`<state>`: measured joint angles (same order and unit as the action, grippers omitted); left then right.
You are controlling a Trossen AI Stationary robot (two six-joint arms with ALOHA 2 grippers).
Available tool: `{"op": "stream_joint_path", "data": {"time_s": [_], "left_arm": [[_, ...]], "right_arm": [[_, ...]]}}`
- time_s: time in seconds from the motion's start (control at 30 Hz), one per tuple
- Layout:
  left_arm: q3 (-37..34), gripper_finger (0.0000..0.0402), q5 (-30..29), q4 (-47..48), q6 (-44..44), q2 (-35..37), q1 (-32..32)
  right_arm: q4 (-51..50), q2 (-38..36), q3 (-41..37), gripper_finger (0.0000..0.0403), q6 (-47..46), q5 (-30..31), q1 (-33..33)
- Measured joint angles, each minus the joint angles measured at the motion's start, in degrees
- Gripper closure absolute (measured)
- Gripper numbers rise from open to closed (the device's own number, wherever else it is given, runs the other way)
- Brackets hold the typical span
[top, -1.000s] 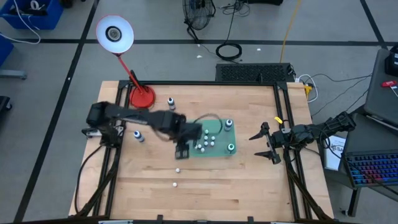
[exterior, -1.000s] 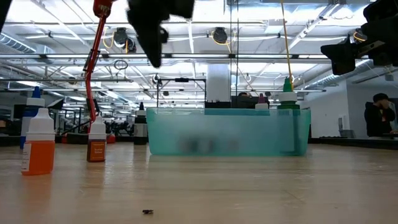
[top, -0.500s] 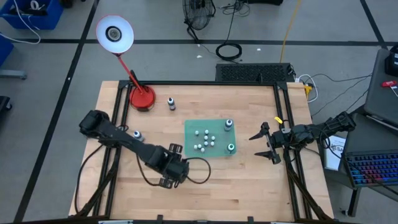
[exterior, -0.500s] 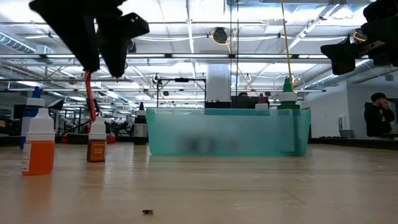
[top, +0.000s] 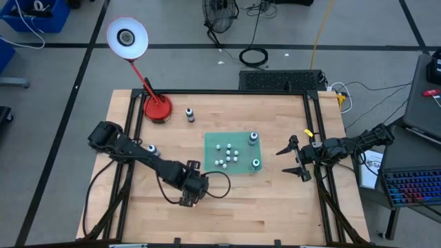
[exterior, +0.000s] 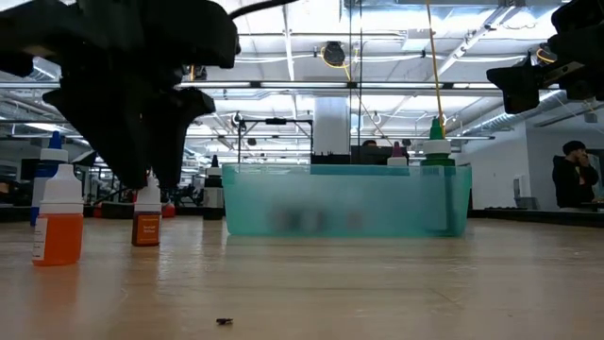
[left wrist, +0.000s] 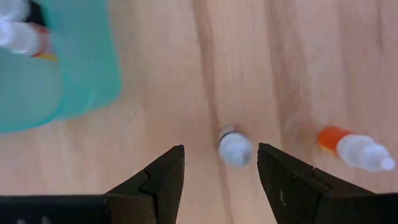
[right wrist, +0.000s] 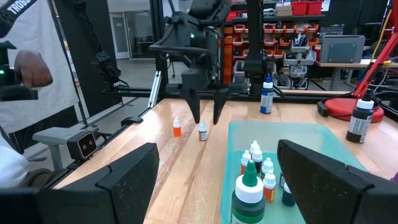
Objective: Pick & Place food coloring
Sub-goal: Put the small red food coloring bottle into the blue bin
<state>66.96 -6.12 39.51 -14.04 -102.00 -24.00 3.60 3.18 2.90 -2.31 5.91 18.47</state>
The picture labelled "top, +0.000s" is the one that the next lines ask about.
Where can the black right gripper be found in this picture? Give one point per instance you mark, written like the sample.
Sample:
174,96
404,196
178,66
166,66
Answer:
310,155

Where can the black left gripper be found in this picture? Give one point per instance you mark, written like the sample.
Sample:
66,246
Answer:
194,184

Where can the large green food coloring bottle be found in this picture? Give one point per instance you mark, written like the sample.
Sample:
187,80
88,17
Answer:
255,163

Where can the large purple food coloring bottle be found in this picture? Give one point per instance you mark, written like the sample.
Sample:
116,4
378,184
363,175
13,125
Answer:
253,138

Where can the large blue food coloring bottle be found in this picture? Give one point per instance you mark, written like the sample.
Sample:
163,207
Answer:
152,149

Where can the large black food coloring bottle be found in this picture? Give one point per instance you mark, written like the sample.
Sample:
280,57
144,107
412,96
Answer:
190,115

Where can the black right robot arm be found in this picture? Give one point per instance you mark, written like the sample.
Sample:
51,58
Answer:
344,146

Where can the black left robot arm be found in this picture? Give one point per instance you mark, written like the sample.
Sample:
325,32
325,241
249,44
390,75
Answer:
165,170

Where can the yellow tape tag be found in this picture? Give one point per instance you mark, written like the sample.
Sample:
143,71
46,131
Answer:
308,132

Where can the translucent teal plastic bin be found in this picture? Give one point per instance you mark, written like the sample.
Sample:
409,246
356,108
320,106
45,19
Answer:
210,137

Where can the black table clamp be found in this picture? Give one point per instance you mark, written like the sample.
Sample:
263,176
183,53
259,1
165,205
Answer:
277,242
177,241

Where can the yellow power plug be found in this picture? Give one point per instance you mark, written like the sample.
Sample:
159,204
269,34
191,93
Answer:
341,98

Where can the white paper sign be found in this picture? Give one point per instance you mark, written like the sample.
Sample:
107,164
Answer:
370,168

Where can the black perforated computer case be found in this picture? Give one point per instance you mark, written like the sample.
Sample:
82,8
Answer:
275,81

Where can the red desk lamp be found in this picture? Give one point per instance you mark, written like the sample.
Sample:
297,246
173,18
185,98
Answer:
158,107

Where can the dark side table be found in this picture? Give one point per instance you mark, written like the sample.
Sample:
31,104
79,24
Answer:
413,155

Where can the backlit rainbow keyboard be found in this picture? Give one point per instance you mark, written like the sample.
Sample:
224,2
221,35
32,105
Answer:
413,187

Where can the red tag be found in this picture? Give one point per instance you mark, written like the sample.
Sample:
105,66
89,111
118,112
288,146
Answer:
431,93

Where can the black floor fan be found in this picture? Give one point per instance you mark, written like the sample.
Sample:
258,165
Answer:
220,15

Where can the black device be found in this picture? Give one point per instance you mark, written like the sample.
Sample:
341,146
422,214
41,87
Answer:
435,69

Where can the grey metal foot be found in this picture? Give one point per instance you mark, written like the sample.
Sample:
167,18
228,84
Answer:
13,82

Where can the blue plastic crate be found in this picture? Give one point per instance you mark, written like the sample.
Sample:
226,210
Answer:
51,24
5,56

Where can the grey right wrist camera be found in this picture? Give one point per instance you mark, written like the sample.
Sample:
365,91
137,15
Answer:
317,144

